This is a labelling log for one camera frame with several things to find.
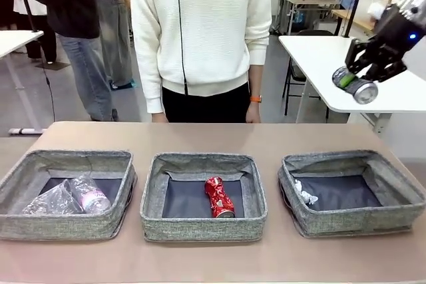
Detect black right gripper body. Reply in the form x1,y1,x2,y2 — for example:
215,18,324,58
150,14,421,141
365,3,421,65

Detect crushed dark can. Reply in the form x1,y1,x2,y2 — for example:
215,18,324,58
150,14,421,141
331,66,379,105

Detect white tissue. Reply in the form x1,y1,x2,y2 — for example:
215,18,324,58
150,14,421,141
292,179,318,205

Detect crushed red can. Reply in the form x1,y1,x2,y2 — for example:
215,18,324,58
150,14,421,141
204,176,236,219

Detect clear bottle with pink label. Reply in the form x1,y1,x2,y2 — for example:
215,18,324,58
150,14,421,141
69,174,112,214

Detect clear plastic cup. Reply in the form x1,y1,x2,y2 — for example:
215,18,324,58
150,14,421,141
21,178,84,215

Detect person's right forearm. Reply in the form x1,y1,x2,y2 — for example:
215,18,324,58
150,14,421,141
132,31,164,114

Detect person's left forearm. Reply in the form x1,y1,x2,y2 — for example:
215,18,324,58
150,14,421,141
245,27,273,98

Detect person's left hand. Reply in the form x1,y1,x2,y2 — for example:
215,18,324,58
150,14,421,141
245,100,262,124

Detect wooden top desk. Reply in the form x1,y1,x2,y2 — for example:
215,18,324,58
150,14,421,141
331,7,380,37

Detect large white table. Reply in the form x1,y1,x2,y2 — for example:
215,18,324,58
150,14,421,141
278,35,426,135

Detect person in white sweater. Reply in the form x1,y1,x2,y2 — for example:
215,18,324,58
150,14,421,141
129,0,273,124

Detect grey fabric basket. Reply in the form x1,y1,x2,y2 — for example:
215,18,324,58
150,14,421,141
0,149,138,241
278,149,426,239
139,152,268,243

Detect person in grey trousers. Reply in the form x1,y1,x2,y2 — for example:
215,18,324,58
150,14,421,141
95,0,134,89

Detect black tripod base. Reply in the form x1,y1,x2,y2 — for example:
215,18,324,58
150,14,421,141
35,60,73,71

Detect person in white coat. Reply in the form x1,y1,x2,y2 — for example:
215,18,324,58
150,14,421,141
12,0,58,65

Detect thin black stand pole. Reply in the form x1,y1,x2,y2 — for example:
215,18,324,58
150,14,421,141
19,0,38,34

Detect white table with leg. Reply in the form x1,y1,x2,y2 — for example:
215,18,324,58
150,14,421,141
0,29,47,136

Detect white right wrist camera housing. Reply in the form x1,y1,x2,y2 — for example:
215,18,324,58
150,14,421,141
367,1,389,22

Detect thin black cord on sweater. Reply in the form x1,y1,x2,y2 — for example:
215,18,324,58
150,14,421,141
178,0,189,96

